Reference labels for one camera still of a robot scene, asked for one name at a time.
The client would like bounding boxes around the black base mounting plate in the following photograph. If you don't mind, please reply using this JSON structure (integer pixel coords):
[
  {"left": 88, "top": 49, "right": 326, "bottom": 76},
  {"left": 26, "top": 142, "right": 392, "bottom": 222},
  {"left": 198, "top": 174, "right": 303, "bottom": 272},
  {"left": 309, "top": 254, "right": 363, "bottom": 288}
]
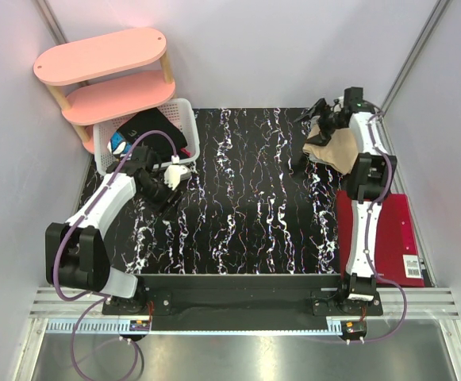
[{"left": 102, "top": 275, "right": 383, "bottom": 335}]

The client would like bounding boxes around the black t shirt in basket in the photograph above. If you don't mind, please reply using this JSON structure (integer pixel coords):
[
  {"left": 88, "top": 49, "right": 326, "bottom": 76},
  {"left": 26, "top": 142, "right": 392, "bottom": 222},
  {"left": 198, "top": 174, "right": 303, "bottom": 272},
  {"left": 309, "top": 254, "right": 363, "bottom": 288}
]
[{"left": 116, "top": 108, "right": 190, "bottom": 162}]

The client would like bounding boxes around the beige t shirt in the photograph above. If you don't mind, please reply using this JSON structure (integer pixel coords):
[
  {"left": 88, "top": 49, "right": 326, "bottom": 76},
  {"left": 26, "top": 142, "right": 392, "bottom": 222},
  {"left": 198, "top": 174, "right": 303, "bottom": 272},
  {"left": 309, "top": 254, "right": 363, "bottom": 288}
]
[{"left": 302, "top": 129, "right": 359, "bottom": 175}]

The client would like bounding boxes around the black marble pattern mat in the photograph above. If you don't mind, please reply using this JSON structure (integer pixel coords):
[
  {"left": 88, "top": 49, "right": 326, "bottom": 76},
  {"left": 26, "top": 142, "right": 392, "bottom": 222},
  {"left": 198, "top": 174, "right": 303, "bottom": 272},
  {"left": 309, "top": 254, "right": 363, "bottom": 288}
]
[{"left": 105, "top": 108, "right": 345, "bottom": 275}]

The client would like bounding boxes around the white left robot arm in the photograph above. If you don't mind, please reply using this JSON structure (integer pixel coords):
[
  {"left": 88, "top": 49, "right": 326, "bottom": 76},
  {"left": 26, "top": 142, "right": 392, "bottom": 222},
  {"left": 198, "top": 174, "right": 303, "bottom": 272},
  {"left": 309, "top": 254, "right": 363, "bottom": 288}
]
[{"left": 45, "top": 147, "right": 191, "bottom": 314}]

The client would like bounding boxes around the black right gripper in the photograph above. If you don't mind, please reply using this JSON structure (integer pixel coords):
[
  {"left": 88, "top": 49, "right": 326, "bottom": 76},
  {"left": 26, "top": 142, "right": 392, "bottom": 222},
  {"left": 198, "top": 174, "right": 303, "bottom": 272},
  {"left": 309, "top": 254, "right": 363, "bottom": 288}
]
[{"left": 295, "top": 98, "right": 346, "bottom": 147}]

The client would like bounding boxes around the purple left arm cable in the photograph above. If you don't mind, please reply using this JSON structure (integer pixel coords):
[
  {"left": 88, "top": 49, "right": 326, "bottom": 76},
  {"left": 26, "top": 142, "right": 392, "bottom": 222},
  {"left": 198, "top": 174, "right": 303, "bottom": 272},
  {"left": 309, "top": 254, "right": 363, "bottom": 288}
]
[{"left": 53, "top": 129, "right": 182, "bottom": 380}]

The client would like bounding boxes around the electronics connector board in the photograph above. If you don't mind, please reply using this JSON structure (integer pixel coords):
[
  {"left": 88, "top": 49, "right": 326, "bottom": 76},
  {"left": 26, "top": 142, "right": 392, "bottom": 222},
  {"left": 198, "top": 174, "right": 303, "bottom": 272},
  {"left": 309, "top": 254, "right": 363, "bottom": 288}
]
[
  {"left": 343, "top": 321, "right": 367, "bottom": 337},
  {"left": 129, "top": 319, "right": 151, "bottom": 332}
]

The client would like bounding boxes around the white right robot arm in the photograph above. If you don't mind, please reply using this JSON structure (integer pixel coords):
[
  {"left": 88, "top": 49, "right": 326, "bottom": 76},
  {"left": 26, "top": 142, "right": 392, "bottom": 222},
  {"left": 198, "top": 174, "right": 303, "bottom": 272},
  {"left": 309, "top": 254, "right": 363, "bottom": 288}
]
[{"left": 297, "top": 87, "right": 397, "bottom": 315}]

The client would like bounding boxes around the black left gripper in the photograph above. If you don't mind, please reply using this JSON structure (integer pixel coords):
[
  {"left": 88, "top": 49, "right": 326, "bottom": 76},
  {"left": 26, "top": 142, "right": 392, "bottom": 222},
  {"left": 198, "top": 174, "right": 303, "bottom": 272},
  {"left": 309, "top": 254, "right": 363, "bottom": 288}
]
[{"left": 137, "top": 174, "right": 184, "bottom": 221}]

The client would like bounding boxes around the left electronics connector board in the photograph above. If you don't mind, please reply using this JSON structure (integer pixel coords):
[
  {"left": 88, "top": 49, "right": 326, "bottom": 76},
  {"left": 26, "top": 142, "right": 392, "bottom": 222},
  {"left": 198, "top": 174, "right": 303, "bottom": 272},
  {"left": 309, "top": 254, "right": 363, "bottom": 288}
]
[{"left": 129, "top": 319, "right": 151, "bottom": 332}]

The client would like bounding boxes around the pink three-tier wooden shelf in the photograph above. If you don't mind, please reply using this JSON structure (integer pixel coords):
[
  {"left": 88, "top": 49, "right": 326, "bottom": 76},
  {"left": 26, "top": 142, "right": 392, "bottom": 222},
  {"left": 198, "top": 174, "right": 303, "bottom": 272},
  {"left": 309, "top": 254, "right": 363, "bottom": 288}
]
[{"left": 33, "top": 27, "right": 176, "bottom": 153}]

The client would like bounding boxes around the blue white patterned garment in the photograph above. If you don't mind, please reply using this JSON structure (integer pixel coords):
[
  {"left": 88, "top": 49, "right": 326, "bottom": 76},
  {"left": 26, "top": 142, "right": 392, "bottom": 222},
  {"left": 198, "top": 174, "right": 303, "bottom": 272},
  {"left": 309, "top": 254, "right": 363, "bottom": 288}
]
[{"left": 107, "top": 132, "right": 132, "bottom": 159}]

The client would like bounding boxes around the right electronics connector board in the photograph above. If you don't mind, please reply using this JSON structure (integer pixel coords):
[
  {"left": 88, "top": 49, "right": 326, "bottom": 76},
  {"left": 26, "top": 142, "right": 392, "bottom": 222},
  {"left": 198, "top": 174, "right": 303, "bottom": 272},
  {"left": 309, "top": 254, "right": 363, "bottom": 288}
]
[{"left": 343, "top": 321, "right": 367, "bottom": 337}]

